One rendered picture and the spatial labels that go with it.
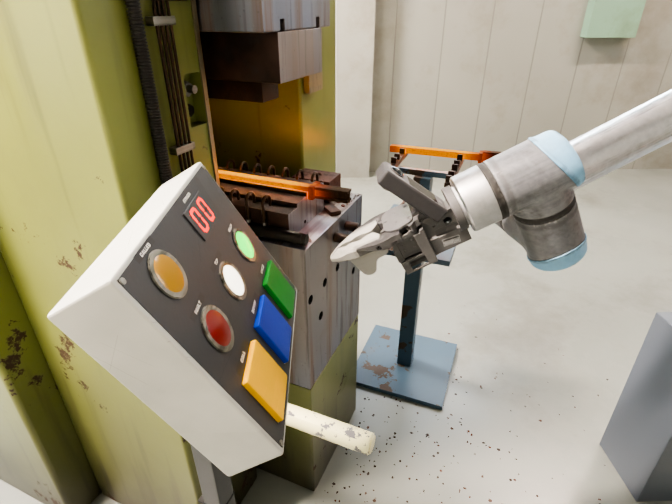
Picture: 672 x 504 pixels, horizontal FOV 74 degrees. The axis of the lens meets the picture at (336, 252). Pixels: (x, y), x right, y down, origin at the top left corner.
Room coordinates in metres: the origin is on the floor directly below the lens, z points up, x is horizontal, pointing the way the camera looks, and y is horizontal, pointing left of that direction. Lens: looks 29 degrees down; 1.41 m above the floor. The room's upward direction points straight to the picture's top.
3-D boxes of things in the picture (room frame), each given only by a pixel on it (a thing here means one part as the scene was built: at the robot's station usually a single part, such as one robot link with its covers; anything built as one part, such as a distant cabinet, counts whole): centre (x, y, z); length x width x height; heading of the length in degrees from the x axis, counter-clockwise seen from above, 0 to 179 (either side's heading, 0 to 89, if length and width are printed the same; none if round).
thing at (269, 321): (0.50, 0.09, 1.01); 0.07 x 0.05 x 0.07; 2
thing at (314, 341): (1.18, 0.25, 0.69); 0.56 x 0.38 x 0.45; 67
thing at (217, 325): (0.40, 0.13, 1.09); 0.05 x 0.03 x 0.04; 157
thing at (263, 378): (0.40, 0.09, 1.01); 0.07 x 0.05 x 0.07; 2
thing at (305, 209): (1.13, 0.27, 0.96); 0.42 x 0.20 x 0.09; 67
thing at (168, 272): (0.40, 0.18, 1.16); 0.05 x 0.03 x 0.04; 157
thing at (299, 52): (1.13, 0.27, 1.32); 0.42 x 0.20 x 0.10; 67
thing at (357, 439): (0.69, 0.13, 0.62); 0.44 x 0.05 x 0.05; 67
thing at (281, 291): (0.60, 0.10, 1.01); 0.07 x 0.05 x 0.07; 2
